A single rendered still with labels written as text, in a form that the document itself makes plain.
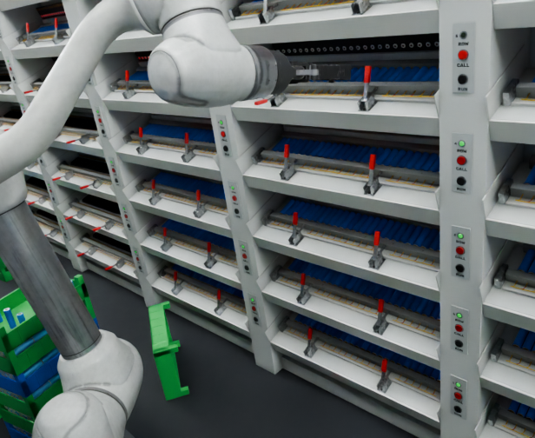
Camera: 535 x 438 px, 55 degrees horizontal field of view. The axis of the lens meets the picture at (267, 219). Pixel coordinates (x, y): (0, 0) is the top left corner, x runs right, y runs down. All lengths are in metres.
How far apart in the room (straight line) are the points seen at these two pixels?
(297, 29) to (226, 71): 0.47
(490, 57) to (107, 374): 1.04
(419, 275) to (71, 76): 0.86
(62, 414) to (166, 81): 0.73
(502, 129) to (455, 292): 0.38
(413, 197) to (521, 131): 0.28
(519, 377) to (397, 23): 0.81
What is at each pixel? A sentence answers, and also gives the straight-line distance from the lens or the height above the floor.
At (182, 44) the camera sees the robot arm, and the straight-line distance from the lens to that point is 0.78.
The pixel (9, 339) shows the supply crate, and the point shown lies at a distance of 1.62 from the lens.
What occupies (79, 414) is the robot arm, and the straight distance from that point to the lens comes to 1.18.
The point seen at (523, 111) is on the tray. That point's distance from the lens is 1.05.
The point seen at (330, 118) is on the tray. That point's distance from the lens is 1.22.
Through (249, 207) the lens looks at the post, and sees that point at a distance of 1.53.
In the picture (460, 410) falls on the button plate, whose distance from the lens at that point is 1.41.
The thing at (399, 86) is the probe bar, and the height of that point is 0.98.
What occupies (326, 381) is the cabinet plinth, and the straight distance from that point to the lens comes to 1.75.
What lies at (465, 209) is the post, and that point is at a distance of 1.11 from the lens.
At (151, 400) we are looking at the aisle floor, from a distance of 1.89.
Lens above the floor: 1.20
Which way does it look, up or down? 23 degrees down
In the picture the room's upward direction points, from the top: 9 degrees counter-clockwise
